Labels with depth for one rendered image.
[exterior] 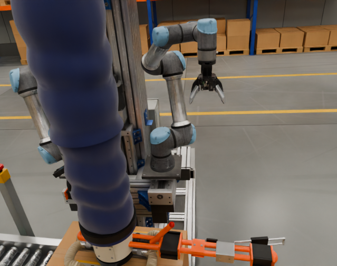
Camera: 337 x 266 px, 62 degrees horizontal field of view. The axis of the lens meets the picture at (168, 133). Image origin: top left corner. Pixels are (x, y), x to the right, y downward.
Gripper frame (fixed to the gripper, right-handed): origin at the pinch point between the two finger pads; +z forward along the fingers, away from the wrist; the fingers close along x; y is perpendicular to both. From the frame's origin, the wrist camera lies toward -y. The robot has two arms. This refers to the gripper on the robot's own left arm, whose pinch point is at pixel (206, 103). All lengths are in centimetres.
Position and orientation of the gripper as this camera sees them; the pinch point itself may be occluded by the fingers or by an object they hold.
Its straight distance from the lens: 127.4
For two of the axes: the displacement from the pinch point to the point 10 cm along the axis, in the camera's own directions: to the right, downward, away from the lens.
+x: 9.9, 0.0, -1.3
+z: 0.7, 8.7, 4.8
